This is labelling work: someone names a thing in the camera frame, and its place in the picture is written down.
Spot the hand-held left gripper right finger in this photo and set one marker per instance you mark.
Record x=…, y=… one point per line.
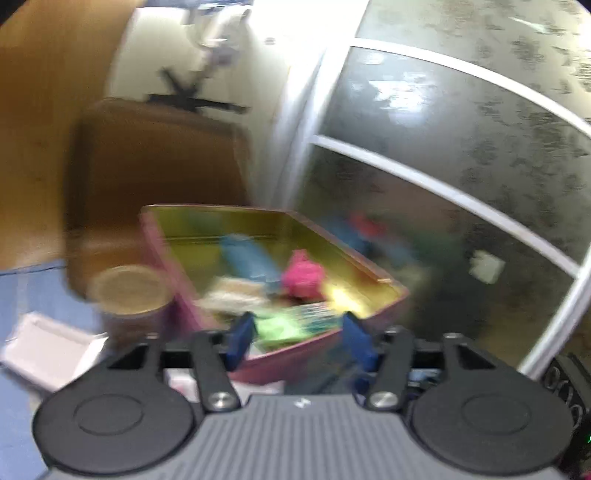
x=358, y=344

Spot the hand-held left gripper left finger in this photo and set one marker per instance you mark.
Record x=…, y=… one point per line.
x=242, y=339

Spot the green packet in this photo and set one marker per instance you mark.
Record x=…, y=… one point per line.
x=277, y=330

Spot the printed packet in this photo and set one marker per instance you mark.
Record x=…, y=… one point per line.
x=235, y=293

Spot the white blue toothpaste box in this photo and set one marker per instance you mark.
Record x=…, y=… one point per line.
x=318, y=318

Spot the blue plastic pouch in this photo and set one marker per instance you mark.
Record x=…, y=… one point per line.
x=249, y=263

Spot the pink cloth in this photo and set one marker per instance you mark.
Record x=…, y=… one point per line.
x=302, y=277

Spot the pink tin box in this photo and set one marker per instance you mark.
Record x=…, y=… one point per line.
x=194, y=244

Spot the round purple tin can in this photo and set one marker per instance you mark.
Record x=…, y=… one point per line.
x=129, y=318

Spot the white paper note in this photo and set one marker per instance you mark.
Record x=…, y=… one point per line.
x=487, y=266

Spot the brown wooden chair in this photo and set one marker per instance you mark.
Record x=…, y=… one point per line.
x=152, y=175

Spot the white shallow tray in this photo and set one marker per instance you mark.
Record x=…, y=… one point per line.
x=51, y=355

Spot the frosted glass partition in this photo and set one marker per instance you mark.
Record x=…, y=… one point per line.
x=415, y=138

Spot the black star-shaped stand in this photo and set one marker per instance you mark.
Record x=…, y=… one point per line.
x=194, y=99

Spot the wooden cabinet panel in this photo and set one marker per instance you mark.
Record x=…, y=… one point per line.
x=46, y=92

